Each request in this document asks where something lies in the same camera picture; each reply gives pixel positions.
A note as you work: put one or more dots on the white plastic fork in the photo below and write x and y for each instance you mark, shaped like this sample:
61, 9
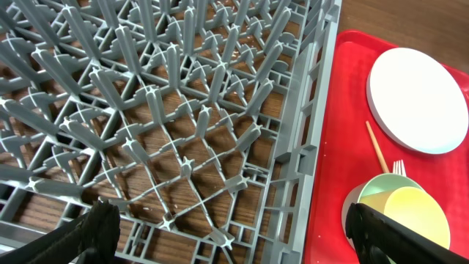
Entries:
399, 168

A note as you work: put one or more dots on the light blue round plate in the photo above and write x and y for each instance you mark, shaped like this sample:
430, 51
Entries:
417, 102

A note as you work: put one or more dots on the wooden chopstick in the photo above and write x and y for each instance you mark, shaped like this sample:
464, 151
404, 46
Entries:
377, 149

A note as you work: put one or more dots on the yellow plastic cup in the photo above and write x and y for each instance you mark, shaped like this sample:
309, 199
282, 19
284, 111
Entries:
414, 209

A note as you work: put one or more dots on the light green bowl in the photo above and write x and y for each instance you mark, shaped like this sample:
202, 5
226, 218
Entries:
378, 184

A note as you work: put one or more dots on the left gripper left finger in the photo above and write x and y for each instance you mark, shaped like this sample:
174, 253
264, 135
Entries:
91, 238

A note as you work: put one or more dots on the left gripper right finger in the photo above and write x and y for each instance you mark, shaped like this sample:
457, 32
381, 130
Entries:
378, 239

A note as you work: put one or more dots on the grey plastic dishwasher rack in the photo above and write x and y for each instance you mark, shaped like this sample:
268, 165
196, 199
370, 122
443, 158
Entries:
200, 120

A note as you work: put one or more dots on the red plastic serving tray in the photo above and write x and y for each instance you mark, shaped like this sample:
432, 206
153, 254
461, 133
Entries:
347, 158

